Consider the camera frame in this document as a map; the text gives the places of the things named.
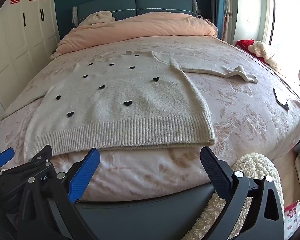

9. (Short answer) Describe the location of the dark leather footboard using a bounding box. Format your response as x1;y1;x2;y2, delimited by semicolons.
75;184;215;240

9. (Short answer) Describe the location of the cream fleece blanket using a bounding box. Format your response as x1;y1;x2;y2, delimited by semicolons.
78;11;116;27

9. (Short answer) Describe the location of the white wardrobe with red stickers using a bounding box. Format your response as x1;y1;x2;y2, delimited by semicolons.
0;0;62;113

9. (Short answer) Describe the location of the teal padded headboard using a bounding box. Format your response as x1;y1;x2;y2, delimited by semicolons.
72;0;198;28

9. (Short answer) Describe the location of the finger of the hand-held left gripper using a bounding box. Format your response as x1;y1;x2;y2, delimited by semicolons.
0;145;57;178
0;147;15;172

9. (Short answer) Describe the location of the teal curtain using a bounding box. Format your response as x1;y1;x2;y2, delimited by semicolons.
211;0;227;39

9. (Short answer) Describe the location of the pink floral bedspread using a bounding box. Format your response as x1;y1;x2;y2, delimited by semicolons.
0;36;300;202

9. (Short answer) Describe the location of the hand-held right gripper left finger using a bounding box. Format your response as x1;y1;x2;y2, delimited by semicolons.
17;148;101;240

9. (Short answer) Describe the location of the cream cloth bundle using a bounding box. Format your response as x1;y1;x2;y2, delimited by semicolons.
250;41;280;69

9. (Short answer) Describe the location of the red cloth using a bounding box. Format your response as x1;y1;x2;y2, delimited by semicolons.
234;39;268;63

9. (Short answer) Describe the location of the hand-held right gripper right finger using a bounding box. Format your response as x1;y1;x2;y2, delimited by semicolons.
200;146;285;240

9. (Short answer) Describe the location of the window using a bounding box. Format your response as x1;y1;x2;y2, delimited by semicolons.
265;0;300;98

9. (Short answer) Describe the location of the floral print bag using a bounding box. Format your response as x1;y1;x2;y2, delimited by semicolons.
284;201;300;239

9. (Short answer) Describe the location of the grey headboard side cushion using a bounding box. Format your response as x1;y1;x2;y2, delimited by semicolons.
193;0;202;18
72;6;79;28

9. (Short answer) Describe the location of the white sweater with black hearts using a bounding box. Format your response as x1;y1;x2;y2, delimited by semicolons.
0;51;258;157

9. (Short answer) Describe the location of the peach duvet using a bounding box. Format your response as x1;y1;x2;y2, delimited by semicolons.
51;13;218;59

